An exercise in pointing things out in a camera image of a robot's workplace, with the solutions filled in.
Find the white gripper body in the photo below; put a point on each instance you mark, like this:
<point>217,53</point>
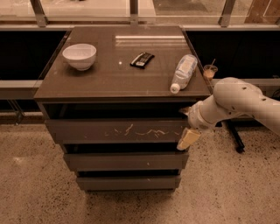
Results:
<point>194,117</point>

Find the grey top drawer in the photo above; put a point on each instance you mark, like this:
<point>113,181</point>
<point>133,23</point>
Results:
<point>115,131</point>

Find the grey drawer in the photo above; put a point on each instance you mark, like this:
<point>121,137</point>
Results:
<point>115,131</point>
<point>129,183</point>
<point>93,162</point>

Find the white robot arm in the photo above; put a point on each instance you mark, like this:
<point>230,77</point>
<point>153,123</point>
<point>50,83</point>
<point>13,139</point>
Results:
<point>231,97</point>

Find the grey drawer cabinet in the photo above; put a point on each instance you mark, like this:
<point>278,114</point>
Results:
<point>113,89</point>

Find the grey bottom drawer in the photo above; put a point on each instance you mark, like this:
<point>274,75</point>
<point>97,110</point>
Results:
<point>129,183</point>

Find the grey middle drawer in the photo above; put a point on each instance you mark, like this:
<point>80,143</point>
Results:
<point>93,162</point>

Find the black stand leg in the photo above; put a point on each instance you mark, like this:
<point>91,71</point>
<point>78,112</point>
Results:
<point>239,145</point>

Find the plastic cup with straw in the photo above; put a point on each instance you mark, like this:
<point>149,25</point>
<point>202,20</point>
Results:
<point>209,70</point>

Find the clear plastic water bottle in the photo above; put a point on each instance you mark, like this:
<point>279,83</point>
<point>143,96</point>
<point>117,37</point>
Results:
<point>183,73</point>

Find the black snack bar wrapper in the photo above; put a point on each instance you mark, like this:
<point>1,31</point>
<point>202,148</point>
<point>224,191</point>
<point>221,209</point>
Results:
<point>142,60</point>

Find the white ceramic bowl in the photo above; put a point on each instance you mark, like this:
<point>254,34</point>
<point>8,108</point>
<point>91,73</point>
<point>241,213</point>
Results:
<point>80,56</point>

